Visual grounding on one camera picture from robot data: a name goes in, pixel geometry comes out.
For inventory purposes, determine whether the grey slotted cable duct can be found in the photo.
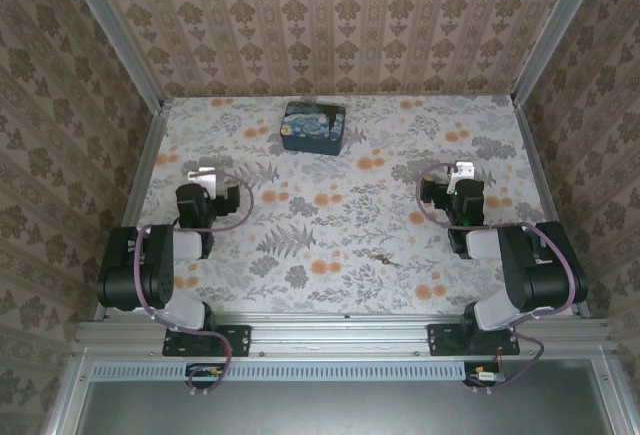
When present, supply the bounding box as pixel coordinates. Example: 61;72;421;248
92;360;469;382

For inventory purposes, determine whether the floral table cover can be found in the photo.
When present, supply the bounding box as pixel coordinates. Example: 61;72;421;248
114;95;576;314

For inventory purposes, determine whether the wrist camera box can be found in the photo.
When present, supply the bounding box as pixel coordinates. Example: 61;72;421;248
451;160;475;191
187;168;218;196

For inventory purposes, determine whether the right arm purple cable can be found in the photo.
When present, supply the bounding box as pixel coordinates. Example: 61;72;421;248
417;163;576;392

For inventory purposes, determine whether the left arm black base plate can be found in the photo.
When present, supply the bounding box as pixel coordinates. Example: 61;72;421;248
163;323;251;358

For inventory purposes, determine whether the starry night print box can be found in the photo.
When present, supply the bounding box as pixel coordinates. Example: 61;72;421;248
279;100;347;157

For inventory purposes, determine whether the grey metal panel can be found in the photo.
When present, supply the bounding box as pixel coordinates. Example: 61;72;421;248
44;358;640;435

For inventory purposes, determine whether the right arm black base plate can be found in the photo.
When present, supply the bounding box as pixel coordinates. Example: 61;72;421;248
427;323;521;357

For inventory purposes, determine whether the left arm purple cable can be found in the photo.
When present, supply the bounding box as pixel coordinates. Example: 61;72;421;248
133;169;255;397

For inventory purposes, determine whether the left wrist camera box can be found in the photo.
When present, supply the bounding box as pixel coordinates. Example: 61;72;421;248
187;168;218;196

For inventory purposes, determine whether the aluminium front rail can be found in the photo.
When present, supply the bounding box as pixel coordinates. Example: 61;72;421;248
74;312;614;357

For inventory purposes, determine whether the aluminium side rail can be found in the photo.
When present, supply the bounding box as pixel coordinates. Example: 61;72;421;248
94;98;174;321
512;98;591;319

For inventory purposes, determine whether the small connector board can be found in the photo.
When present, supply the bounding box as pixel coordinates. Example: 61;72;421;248
463;361;506;388
185;362;227;388

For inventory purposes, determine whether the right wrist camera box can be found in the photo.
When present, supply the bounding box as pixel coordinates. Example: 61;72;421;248
451;160;475;191

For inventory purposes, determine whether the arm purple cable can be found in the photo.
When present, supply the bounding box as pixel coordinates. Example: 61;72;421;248
133;169;255;397
417;163;576;392

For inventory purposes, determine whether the aluminium corner post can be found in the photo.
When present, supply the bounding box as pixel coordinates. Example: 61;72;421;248
58;0;164;111
512;0;609;106

